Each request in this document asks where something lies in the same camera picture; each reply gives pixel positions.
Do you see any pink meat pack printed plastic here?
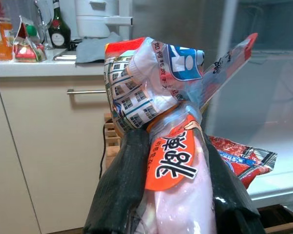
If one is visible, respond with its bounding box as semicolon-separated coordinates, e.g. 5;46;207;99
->
104;33;259;234

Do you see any wooden slatted rack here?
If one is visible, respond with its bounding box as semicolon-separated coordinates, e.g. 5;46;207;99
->
103;113;293;234

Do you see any red green torn snack bag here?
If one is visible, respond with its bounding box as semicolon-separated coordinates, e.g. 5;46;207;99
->
13;16;48;63

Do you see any black fridge power cable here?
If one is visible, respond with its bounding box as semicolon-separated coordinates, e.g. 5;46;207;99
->
98;120;107;182

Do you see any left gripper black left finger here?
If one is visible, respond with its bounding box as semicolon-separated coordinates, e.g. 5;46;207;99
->
84;128;152;234

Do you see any orange drink bottle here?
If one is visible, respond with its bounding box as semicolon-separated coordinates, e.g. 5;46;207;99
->
0;0;15;61

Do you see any stainless steel stove top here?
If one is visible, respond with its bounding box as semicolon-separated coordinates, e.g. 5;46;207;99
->
52;38;84;61

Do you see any red printed foil bag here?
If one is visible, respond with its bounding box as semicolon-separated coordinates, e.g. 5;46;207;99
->
209;136;278;190

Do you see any grey cloth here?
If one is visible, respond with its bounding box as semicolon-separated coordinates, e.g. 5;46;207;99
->
75;31;124;67

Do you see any grey mini fridge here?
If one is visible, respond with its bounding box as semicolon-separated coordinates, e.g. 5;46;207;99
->
131;0;293;210

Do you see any white kitchen appliance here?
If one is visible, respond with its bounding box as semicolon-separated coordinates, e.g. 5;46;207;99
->
75;0;134;39

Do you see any dark green wine bottle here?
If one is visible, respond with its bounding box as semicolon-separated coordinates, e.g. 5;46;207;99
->
48;0;72;49

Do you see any clear wine glass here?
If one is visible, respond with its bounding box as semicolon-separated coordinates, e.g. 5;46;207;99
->
34;0;54;51

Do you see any long steel cabinet handle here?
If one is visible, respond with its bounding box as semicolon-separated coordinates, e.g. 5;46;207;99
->
66;89;107;95

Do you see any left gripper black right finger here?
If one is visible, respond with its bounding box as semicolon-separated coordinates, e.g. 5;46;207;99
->
196;126;267;234

